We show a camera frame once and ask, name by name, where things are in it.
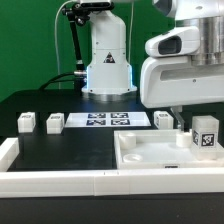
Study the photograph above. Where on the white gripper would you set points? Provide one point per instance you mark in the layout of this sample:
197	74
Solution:
175	82

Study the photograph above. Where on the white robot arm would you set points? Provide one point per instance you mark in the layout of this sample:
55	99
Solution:
198	33

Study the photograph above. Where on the white AprilTag base sheet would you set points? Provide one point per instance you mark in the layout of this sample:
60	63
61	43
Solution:
108	119

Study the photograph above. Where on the white square tabletop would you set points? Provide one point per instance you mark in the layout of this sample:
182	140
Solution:
157	149

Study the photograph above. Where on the white U-shaped obstacle fence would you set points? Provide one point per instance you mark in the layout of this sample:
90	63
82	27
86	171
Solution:
102	183

